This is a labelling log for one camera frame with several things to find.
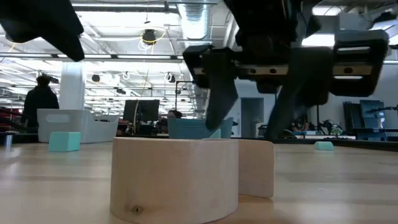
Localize long ceiling light bar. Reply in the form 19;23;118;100
0;52;398;65

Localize mint cube block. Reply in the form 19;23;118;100
49;131;81;152

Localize black computer monitor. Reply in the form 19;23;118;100
123;99;160;124

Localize wooden cylinder block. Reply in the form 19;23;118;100
109;138;239;224

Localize black table edge rail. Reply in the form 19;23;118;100
0;132;398;153

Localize blue plastic bin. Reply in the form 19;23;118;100
167;116;235;140

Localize black ceiling-mounted camera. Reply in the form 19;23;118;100
142;29;157;44

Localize white plastic bin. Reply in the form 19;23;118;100
36;108;120;144

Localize silver metal post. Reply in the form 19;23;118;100
4;132;14;150

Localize white building column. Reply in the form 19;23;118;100
58;62;85;110

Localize grey door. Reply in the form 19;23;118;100
238;97;264;138

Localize silver ventilation duct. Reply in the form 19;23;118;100
177;0;215;110

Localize dark display screen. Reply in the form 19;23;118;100
359;99;386;129

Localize rounded wooden block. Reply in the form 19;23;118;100
238;139;275;199

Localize mint half-round block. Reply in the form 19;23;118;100
314;141;335;152

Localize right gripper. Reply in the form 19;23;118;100
182;30;389;141

